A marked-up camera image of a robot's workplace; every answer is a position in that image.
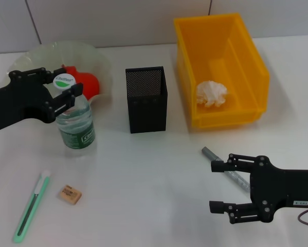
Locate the yellow plastic bin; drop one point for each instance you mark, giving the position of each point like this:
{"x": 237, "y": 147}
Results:
{"x": 220, "y": 51}

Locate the green label water bottle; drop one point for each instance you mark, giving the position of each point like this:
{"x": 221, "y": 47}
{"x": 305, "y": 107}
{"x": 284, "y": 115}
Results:
{"x": 76, "y": 128}

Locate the black mesh pen holder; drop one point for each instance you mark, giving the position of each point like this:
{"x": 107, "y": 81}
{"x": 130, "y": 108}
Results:
{"x": 147, "y": 113}

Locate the red pomegranate toy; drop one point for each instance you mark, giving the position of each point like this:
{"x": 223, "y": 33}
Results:
{"x": 90, "y": 85}

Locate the white paper ball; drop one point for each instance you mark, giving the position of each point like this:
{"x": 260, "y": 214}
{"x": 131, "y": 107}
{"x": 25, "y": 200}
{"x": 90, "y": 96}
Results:
{"x": 211, "y": 94}

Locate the green utility knife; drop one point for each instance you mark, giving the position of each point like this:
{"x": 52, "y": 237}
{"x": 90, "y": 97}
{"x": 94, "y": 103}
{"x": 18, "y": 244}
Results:
{"x": 30, "y": 205}

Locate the pale green glass fruit plate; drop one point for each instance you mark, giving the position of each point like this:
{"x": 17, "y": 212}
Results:
{"x": 92, "y": 59}

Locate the beige eraser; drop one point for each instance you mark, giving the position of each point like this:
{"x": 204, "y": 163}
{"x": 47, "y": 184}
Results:
{"x": 70, "y": 194}

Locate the silver marker pen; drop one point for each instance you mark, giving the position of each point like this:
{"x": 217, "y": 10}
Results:
{"x": 237, "y": 178}

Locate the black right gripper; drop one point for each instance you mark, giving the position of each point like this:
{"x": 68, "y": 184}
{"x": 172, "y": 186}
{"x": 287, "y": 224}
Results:
{"x": 285, "y": 187}

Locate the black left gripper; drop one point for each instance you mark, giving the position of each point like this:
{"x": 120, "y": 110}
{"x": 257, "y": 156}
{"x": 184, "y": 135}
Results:
{"x": 20, "y": 100}

